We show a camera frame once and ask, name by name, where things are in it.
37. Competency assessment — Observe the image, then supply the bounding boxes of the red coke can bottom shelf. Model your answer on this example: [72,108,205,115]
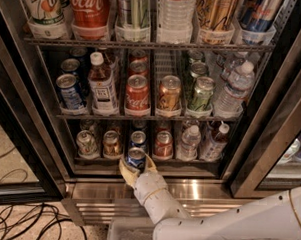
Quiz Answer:
[153,131,173,160]

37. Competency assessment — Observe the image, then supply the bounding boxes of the fridge door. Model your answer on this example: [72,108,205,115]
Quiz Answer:
[0,0,66,205]
[223,0,301,199]

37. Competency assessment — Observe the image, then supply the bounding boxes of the left fridge door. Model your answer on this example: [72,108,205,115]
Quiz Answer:
[0,0,66,205]

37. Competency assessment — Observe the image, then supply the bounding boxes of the right fridge door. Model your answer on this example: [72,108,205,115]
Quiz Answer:
[223,0,301,199]

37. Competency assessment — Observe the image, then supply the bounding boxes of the green white can bottom shelf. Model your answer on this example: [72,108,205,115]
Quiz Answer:
[76,130,99,159]

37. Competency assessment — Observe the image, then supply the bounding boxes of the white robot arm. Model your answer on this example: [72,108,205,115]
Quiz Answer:
[119,157,301,240]

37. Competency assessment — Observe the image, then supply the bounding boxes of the tea bottle shelf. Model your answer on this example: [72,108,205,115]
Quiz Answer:
[87,52,118,115]
[199,123,229,162]

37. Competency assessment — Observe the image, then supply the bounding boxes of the red coke can shelf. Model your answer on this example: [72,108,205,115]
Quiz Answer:
[124,74,151,117]
[153,131,173,160]

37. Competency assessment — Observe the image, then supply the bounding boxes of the gold can shelf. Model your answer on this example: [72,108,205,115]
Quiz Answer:
[196,0,239,45]
[102,130,123,159]
[156,75,182,117]

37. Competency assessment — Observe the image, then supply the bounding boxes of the tea bottle bottom shelf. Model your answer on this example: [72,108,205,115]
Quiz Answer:
[199,123,229,162]

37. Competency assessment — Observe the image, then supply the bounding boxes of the tea bottle middle shelf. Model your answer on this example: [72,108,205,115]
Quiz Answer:
[87,52,118,115]

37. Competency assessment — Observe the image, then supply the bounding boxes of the silver green can top shelf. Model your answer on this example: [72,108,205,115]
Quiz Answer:
[114,0,151,42]

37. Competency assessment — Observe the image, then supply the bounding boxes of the water bottle top shelf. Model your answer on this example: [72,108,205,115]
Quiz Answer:
[156,0,196,44]

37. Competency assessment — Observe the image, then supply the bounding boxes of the stainless fridge grille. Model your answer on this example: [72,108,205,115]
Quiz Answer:
[62,177,277,226]

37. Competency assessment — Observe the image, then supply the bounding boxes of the blue pepsi can middle shelf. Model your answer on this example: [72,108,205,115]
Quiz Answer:
[56,73,88,116]

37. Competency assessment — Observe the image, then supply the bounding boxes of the water bottle shelf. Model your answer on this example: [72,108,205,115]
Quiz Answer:
[156,0,196,44]
[213,61,255,118]
[177,125,201,162]

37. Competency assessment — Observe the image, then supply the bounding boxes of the gold can top shelf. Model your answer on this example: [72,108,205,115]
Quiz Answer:
[196,0,239,45]

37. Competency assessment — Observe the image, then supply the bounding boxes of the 7up can top shelf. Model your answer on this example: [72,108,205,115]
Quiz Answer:
[25,0,66,40]

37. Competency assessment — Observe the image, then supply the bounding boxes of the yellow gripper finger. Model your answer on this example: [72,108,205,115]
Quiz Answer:
[144,155,157,172]
[119,158,140,187]

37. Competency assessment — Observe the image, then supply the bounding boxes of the blue pepsi can shelf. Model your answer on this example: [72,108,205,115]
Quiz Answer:
[56,73,88,116]
[127,147,146,172]

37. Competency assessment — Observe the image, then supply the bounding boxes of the water bottle bottom shelf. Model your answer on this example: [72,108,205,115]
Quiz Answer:
[177,125,201,162]

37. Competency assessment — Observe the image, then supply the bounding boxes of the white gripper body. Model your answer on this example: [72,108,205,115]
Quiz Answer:
[133,171,190,224]

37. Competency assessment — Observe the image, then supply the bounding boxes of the gold can middle shelf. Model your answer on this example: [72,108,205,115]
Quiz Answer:
[156,75,182,117]

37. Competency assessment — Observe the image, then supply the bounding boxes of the clear plastic bin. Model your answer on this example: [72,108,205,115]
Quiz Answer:
[107,217,155,240]

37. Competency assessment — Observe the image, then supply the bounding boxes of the gold can bottom shelf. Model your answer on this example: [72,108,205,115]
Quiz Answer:
[102,130,123,159]

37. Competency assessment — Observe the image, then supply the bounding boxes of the water bottle middle shelf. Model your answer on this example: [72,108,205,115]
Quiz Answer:
[213,61,255,118]

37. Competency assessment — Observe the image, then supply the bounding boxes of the red coke can middle shelf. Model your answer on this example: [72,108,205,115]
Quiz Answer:
[124,74,151,117]

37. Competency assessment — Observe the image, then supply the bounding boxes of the coca-cola can top shelf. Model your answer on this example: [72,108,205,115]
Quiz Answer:
[70,0,112,40]

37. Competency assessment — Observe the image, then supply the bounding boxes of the blue pepsi can bottom shelf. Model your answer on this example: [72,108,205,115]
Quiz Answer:
[127,147,146,172]

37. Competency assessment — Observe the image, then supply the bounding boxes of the red bull can top shelf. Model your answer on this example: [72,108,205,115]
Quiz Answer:
[232,0,284,46]

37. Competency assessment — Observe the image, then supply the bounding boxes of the black floor cables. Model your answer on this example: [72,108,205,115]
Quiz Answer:
[0,201,90,240]

